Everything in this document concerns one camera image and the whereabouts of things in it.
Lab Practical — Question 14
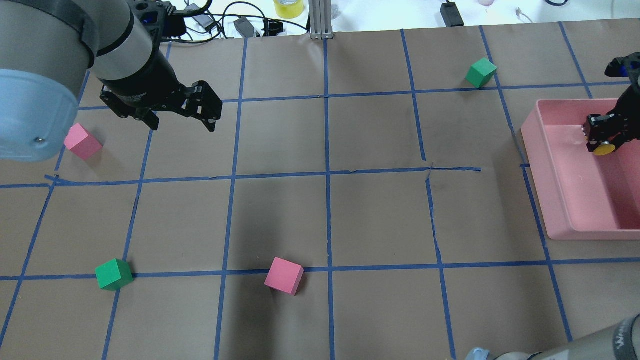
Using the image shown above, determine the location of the green foam cube near left arm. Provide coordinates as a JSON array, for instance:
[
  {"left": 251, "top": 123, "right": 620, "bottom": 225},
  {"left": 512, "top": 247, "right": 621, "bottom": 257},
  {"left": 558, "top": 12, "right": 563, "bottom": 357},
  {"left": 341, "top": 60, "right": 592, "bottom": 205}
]
[{"left": 94, "top": 259, "right": 134, "bottom": 292}]

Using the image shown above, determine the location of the green foam cube near bin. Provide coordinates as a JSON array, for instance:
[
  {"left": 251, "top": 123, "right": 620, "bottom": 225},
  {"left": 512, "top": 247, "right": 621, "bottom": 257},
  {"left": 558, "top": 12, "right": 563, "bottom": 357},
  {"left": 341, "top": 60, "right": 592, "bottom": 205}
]
[{"left": 465, "top": 57, "right": 498, "bottom": 89}]

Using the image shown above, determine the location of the yellow tape roll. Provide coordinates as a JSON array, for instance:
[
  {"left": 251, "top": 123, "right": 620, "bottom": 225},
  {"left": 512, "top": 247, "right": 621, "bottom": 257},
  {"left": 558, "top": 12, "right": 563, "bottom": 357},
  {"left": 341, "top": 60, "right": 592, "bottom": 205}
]
[{"left": 273, "top": 0, "right": 306, "bottom": 19}]

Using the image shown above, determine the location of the pink plastic bin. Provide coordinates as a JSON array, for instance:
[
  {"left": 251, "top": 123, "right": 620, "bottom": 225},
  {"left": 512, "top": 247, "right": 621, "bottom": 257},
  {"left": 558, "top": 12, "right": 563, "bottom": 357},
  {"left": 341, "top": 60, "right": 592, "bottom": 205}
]
[{"left": 521, "top": 99, "right": 640, "bottom": 240}]

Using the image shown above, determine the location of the pink foam cube far left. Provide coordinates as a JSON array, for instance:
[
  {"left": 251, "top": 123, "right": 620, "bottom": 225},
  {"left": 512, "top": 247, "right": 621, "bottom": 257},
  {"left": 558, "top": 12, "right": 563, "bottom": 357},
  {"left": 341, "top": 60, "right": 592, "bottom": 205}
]
[{"left": 63, "top": 123, "right": 103, "bottom": 161}]

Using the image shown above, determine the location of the aluminium frame post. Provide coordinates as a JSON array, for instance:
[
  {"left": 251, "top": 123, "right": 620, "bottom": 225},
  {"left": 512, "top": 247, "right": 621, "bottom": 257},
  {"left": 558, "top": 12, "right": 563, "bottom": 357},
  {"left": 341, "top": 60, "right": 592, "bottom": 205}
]
[{"left": 308, "top": 0, "right": 334, "bottom": 40}]

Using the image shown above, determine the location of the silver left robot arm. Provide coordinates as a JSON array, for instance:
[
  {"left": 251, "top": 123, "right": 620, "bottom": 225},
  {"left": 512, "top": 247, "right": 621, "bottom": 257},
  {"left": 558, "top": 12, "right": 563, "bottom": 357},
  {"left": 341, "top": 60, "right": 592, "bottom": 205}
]
[{"left": 0, "top": 0, "right": 223, "bottom": 162}]

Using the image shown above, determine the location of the black power adapter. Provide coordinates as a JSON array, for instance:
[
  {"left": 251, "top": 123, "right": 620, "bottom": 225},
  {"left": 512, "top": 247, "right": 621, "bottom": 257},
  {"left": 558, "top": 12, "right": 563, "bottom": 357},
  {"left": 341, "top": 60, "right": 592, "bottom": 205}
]
[{"left": 439, "top": 0, "right": 465, "bottom": 28}]

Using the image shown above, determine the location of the pink foam cube centre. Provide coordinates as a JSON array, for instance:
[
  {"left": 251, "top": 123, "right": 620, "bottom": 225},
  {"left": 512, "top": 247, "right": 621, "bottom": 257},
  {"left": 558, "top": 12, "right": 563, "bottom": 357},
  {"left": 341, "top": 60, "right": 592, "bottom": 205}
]
[{"left": 263, "top": 257, "right": 305, "bottom": 296}]

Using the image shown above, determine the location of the pink foam cube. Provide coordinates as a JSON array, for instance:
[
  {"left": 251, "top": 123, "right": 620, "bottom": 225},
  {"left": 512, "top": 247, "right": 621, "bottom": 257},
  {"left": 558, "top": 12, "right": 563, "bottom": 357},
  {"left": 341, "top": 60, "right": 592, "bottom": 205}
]
[
  {"left": 263, "top": 257, "right": 305, "bottom": 296},
  {"left": 63, "top": 123, "right": 103, "bottom": 161}
]

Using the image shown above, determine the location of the yellow push button switch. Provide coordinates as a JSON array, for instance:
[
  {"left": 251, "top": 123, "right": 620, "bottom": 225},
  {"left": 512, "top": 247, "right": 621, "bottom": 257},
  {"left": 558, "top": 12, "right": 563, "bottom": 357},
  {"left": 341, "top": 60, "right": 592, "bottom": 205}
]
[{"left": 582, "top": 123, "right": 617, "bottom": 157}]

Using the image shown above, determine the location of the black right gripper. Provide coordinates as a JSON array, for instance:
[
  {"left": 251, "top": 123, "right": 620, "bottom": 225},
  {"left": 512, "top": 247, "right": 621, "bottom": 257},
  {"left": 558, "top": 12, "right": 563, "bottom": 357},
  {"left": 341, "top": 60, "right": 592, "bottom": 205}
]
[{"left": 585, "top": 52, "right": 640, "bottom": 151}]

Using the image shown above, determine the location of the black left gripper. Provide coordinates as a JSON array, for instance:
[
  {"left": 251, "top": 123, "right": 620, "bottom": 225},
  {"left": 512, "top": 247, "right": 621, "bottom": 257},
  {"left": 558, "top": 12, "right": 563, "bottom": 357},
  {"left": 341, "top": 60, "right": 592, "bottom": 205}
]
[{"left": 99, "top": 75, "right": 223, "bottom": 133}]

